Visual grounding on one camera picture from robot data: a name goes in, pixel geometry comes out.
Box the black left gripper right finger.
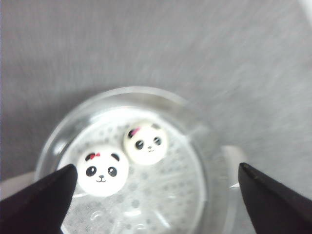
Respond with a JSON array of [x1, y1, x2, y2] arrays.
[[238, 163, 312, 234]]

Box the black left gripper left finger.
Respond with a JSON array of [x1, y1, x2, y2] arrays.
[[0, 164, 78, 234]]

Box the panda bun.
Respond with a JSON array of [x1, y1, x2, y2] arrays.
[[76, 144, 129, 197], [123, 119, 169, 165]]

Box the stainless steel steamer pot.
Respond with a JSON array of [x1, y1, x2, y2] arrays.
[[1, 86, 245, 234]]

